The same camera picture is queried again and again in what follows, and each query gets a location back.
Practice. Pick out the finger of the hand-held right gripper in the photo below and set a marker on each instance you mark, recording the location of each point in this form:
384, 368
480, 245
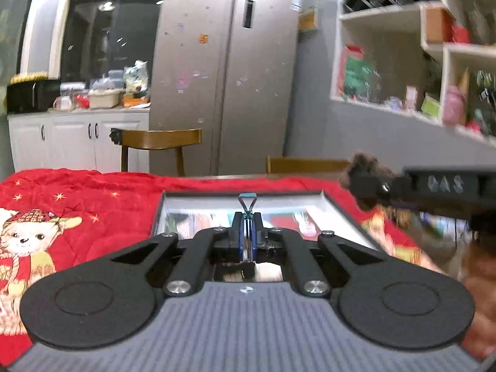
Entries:
372, 190

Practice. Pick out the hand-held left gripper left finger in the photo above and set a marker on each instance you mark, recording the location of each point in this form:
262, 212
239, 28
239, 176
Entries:
241, 236

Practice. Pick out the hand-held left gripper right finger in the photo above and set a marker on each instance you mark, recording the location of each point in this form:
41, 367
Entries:
257, 234

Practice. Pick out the brown fuzzy bow hair clip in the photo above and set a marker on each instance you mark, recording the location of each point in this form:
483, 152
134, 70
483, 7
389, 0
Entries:
366, 164

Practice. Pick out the blue binder clip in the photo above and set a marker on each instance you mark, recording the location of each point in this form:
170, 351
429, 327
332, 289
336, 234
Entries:
247, 195

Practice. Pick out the black cardboard box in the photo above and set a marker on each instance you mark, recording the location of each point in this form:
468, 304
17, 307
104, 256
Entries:
201, 203

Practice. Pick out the person's right hand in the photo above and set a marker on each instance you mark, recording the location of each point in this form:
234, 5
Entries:
482, 298

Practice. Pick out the printed paper sheet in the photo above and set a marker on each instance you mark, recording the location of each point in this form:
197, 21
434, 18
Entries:
186, 223

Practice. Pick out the wooden chair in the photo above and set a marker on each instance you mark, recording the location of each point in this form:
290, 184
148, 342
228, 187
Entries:
162, 139
302, 164

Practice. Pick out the green card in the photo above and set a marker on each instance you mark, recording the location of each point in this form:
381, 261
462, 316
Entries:
430, 105

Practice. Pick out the red printed blanket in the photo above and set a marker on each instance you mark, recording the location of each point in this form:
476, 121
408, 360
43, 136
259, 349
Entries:
97, 193

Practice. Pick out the steel refrigerator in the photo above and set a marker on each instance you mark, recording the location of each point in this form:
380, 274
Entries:
213, 85

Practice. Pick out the printed plastic bag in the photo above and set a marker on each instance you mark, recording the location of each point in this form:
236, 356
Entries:
136, 77

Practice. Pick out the beige plastic basin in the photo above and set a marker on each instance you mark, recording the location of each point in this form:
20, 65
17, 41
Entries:
102, 100

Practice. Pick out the white kitchen cabinet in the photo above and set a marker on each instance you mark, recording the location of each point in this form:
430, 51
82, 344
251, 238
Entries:
69, 139

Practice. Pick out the clear plastic container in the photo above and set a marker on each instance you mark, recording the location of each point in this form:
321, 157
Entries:
106, 81

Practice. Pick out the white mug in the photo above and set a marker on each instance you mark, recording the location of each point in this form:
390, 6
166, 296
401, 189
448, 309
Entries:
64, 102

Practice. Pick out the dark glass window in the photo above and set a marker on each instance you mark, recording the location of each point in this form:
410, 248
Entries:
97, 38

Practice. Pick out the black microwave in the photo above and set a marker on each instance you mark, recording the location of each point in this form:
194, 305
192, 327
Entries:
31, 97

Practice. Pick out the yellow fringed cloth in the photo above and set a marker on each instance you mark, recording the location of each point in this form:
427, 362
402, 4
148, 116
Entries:
29, 77

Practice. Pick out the white wall shelf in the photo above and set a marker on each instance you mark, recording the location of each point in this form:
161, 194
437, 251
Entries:
446, 85

